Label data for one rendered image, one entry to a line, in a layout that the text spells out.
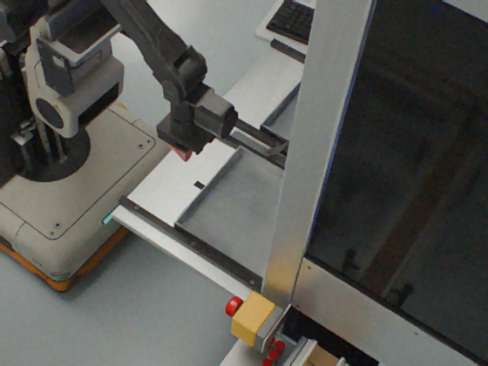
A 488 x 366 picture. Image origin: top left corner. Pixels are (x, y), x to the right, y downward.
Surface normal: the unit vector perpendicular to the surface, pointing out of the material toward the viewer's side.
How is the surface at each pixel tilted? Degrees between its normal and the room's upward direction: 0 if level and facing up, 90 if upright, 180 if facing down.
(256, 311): 0
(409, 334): 90
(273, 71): 0
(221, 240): 0
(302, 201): 90
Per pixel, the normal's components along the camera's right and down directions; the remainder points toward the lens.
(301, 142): -0.55, 0.67
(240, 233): 0.07, -0.56
